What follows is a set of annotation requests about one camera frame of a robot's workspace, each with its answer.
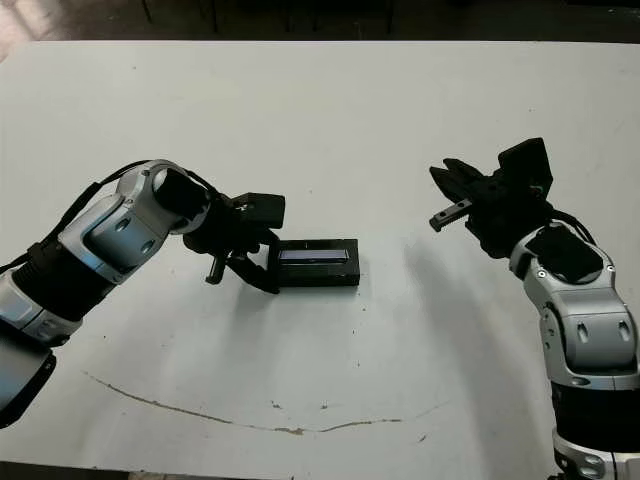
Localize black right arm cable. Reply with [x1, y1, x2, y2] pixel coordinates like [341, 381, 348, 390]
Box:
[547, 207, 599, 246]

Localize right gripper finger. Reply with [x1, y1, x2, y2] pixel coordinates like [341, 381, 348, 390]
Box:
[429, 168, 472, 202]
[443, 158, 494, 189]

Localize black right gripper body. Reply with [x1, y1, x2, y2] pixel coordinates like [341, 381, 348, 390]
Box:
[427, 171, 554, 260]

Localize black box lid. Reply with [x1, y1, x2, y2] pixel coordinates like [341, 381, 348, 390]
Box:
[267, 238, 362, 288]

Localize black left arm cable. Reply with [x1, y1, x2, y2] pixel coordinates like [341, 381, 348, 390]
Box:
[0, 159, 221, 271]

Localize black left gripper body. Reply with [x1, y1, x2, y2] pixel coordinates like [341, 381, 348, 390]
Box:
[181, 189, 281, 286]

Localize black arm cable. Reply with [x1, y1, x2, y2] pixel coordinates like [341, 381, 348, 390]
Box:
[0, 159, 221, 271]
[547, 207, 599, 246]

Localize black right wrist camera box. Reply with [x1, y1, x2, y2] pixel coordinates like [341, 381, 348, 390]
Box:
[497, 137, 554, 199]

